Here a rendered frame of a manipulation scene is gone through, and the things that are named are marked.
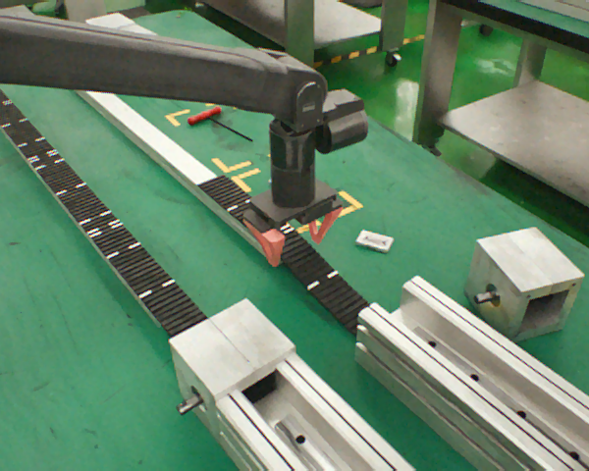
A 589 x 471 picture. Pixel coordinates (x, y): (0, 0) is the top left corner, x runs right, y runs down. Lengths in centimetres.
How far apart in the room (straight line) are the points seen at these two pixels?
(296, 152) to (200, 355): 26
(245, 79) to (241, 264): 32
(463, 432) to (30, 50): 54
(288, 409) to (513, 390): 24
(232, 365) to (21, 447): 25
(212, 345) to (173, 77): 27
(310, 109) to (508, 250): 30
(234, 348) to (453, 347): 25
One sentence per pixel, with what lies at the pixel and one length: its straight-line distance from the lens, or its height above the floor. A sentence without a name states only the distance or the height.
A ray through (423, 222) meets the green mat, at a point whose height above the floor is 78.
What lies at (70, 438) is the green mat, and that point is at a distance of 70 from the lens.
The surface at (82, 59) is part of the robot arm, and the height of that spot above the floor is 115.
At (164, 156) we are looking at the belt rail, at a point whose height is 81.
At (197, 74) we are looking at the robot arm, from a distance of 59.
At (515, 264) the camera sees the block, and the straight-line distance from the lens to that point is 74.
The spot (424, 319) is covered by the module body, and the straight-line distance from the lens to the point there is 70.
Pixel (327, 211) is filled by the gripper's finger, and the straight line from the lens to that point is 77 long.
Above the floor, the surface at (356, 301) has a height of 79.
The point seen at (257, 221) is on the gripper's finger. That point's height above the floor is 88.
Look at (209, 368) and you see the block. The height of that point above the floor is 87.
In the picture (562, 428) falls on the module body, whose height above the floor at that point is 83.
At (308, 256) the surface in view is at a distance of 81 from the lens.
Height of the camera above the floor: 134
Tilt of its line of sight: 39 degrees down
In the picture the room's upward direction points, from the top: straight up
